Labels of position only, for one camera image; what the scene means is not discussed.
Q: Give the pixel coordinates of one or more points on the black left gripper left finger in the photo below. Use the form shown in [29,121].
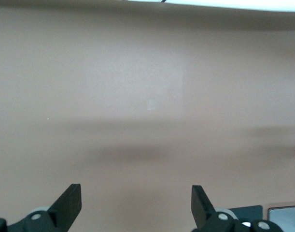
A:
[65,207]

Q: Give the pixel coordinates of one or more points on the black mouse pad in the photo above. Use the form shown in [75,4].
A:
[248,212]

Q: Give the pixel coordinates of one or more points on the grey closed laptop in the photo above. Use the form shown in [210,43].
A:
[287,215]

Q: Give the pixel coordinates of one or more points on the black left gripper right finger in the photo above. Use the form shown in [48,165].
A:
[205,210]

